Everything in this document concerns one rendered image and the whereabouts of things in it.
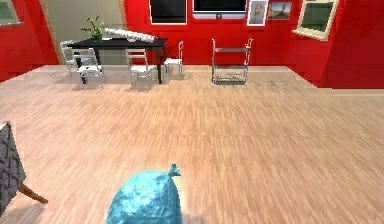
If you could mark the grey patterned armchair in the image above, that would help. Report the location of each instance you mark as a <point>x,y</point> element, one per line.
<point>9,166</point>

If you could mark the white dining chair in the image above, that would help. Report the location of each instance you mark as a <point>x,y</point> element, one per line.
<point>68,53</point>
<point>174,62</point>
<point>89,68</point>
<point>141,69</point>

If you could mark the white framed portrait picture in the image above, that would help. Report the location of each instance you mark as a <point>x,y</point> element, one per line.
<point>257,12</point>

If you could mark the small landscape picture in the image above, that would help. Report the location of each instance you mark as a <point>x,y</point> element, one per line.
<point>279,10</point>

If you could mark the cream framed window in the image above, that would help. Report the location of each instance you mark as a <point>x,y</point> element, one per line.
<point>7,12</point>
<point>316,17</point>

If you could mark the blue tied rubbish bag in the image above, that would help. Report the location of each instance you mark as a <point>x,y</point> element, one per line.
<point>146,200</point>

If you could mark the black dining table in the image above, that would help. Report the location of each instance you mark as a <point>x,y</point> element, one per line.
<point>126,44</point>

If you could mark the white framed television set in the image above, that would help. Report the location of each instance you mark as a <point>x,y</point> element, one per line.
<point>219,7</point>

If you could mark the green house plant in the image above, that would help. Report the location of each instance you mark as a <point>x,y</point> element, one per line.
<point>95,29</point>

